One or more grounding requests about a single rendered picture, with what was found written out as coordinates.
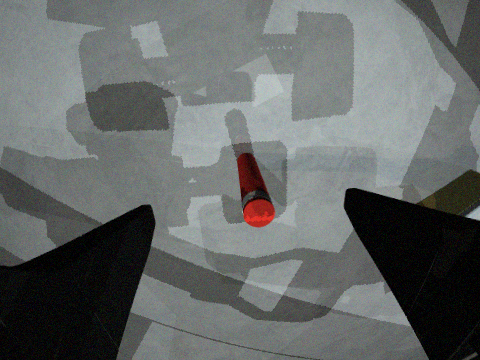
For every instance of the red peg with grey band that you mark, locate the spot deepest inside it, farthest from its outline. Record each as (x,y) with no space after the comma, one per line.
(257,204)

